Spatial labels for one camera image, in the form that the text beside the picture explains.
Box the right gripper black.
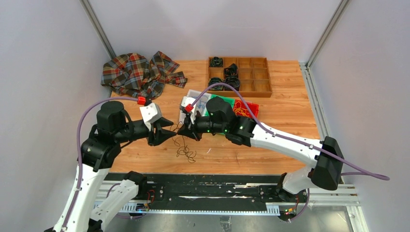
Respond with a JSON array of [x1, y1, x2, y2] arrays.
[[177, 109, 226, 142]]

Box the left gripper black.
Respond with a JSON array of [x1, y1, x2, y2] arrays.
[[116, 116, 178, 145]]

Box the brown wire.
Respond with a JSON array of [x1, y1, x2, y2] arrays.
[[169, 121, 197, 164]]

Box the yellow wire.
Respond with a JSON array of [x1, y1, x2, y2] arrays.
[[234, 106, 255, 117]]

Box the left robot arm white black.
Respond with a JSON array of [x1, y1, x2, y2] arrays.
[[51, 97, 176, 232]]

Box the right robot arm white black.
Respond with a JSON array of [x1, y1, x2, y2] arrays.
[[177, 97, 343, 202]]

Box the white plastic bin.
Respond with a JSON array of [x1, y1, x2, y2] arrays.
[[178, 89, 211, 123]]

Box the green plastic bin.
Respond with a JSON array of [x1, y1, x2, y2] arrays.
[[203, 94, 235, 116]]

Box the rolled belt bottom left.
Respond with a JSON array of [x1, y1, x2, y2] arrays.
[[208, 77, 224, 91]]

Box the rolled belt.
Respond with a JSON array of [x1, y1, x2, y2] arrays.
[[208, 77, 224, 91], [223, 63, 238, 78], [224, 76, 240, 91], [209, 57, 224, 68]]

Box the red plastic bin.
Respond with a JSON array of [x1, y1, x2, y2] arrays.
[[233, 100, 259, 118]]

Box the plaid cloth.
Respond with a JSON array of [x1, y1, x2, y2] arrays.
[[101, 51, 188, 100]]

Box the rolled belt bottom right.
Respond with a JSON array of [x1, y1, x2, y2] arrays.
[[224, 76, 240, 91]]

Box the rolled belt top left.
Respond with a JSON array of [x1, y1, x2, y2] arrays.
[[209, 57, 224, 68]]

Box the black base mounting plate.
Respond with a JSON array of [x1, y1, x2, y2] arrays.
[[96, 173, 343, 212]]

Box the rolled belt middle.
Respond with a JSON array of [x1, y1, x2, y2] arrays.
[[223, 63, 238, 78]]

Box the wooden compartment tray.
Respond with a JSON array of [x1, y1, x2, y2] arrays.
[[205, 57, 273, 98]]

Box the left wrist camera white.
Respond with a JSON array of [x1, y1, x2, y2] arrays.
[[139, 102, 162, 131]]

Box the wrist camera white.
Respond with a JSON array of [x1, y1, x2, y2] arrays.
[[139, 102, 162, 131], [179, 96, 196, 124]]

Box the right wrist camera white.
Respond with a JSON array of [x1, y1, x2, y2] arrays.
[[179, 96, 196, 124]]

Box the blue wire in white bin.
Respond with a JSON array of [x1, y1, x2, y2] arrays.
[[195, 96, 209, 116]]

